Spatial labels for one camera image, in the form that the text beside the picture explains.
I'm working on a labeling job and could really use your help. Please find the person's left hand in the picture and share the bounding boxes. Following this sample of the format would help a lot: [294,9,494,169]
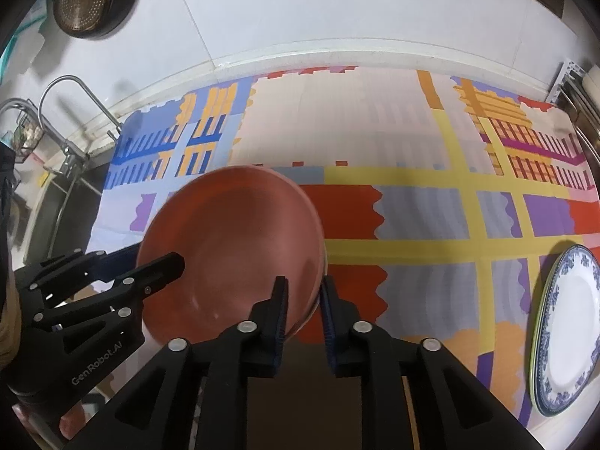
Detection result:
[58,405,97,439]

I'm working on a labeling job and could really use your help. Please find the stainless steel sink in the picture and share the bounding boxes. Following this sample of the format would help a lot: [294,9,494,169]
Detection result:
[28,150,113,254]

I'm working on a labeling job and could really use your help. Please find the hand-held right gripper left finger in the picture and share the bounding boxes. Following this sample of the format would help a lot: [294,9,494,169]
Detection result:
[61,276,289,450]

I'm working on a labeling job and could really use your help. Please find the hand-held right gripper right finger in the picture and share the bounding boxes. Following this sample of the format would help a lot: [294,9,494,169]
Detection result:
[320,276,547,450]

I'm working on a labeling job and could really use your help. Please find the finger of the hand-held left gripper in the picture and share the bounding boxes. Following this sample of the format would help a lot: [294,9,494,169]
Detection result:
[61,252,186,320]
[27,243,142,302]

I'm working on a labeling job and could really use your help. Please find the white counter rack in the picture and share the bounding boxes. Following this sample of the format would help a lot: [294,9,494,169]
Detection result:
[544,60,600,151]

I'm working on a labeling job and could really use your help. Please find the black wire basket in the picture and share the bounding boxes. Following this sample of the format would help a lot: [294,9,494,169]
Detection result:
[7,117,45,162]

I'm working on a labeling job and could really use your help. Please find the person's left forearm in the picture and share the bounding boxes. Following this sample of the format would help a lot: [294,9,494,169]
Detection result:
[0,262,25,378]

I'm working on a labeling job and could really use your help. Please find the thin gooseneck faucet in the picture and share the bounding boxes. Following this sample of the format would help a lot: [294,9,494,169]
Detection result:
[38,75,123,141]

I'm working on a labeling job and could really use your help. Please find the round strainer on wall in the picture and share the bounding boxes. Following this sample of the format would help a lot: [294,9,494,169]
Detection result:
[51,0,141,39]

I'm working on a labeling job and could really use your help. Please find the pink bowl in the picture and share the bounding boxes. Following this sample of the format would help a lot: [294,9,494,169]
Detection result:
[136,165,327,344]

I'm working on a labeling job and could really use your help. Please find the tall chrome faucet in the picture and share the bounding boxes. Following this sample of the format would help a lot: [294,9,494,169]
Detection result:
[0,98,90,179]

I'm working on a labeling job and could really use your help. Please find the large blue floral plate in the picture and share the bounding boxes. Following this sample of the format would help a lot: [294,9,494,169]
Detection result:
[534,244,600,417]

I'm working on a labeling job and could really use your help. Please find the colourful patterned mat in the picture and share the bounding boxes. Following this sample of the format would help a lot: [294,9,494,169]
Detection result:
[94,64,600,450]

